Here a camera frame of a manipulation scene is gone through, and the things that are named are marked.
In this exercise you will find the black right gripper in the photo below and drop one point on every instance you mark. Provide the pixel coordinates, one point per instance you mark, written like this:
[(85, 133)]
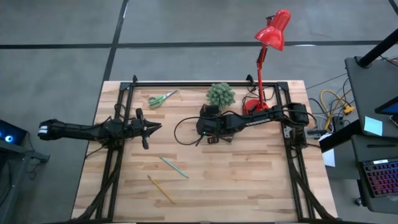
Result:
[(211, 124)]

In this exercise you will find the grey stand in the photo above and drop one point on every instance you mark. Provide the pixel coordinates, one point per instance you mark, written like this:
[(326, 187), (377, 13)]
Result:
[(12, 174)]

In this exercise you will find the teal pencil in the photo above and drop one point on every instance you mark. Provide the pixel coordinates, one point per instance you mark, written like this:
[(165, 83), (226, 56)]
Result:
[(174, 167)]

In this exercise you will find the white paper sheet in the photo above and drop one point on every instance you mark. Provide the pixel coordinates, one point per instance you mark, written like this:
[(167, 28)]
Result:
[(329, 158)]

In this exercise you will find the red desk lamp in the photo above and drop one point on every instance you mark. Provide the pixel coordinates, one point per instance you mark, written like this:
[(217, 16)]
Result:
[(270, 34)]

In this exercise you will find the black table frame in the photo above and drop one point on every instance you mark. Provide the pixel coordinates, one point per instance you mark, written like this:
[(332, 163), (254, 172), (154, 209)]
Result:
[(202, 84)]

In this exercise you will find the black frame clamp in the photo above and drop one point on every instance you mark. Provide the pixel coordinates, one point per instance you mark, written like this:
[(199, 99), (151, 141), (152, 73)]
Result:
[(134, 79), (249, 78)]

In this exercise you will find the yellow pencil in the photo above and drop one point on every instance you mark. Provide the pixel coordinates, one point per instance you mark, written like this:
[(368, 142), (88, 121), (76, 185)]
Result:
[(161, 189)]

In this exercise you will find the grey desk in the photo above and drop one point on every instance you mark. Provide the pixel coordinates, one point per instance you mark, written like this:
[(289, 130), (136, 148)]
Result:
[(367, 90)]

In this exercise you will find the silver mounting bracket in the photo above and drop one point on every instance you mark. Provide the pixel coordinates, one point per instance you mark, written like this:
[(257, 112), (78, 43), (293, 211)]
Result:
[(287, 132)]

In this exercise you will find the light blue sticky note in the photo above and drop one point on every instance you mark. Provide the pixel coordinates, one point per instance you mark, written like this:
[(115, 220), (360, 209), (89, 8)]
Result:
[(373, 125)]

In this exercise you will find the black bracket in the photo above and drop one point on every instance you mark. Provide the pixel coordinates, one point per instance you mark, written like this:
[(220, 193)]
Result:
[(314, 133)]

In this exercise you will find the green artificial succulent plant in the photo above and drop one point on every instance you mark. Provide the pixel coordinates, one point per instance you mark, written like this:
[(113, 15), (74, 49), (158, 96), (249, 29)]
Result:
[(220, 95)]

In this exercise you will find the black pole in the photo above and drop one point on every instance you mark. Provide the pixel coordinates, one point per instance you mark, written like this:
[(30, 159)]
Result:
[(377, 48)]

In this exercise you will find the black computer blue light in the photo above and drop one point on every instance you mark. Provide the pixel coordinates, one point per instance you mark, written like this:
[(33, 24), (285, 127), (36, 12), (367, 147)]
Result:
[(15, 132)]

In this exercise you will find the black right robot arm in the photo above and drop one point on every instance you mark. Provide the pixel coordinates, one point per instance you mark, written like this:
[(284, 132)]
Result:
[(258, 119)]

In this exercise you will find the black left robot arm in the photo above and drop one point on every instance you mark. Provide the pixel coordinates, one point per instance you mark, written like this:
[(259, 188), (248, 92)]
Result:
[(77, 130)]

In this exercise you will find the blue-screen laptop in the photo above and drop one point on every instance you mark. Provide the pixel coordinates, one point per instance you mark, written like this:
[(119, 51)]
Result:
[(390, 108)]

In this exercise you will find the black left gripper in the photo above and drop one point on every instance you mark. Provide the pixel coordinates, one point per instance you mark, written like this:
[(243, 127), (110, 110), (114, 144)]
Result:
[(140, 129)]

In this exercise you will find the backlit keyboard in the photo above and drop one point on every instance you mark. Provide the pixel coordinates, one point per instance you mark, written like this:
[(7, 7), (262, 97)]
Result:
[(382, 179)]

